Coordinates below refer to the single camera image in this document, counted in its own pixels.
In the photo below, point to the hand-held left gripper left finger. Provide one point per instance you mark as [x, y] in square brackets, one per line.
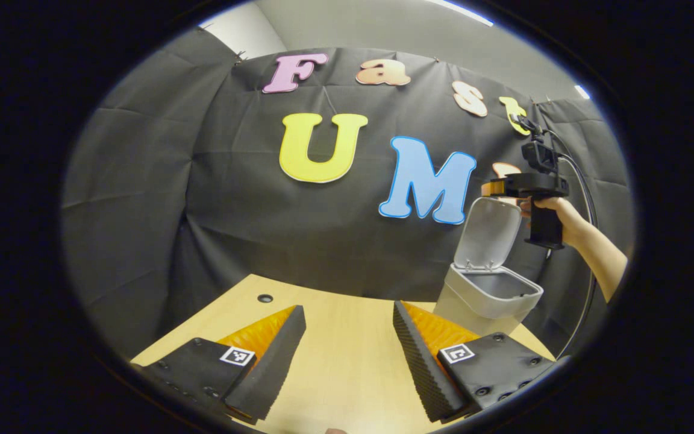
[271, 374]

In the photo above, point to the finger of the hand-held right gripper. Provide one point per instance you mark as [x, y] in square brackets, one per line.
[494, 188]

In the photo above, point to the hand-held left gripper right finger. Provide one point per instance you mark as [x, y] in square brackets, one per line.
[422, 374]

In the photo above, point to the white desktop garbage bin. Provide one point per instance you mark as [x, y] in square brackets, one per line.
[485, 235]

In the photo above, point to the wooden desktop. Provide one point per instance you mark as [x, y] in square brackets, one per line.
[347, 361]

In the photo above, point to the small ceiling light panel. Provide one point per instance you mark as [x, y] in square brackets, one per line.
[582, 92]

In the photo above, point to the large ceiling light panel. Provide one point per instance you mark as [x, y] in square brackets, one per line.
[461, 12]

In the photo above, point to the black backdrop cloth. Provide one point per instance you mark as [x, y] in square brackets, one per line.
[142, 181]

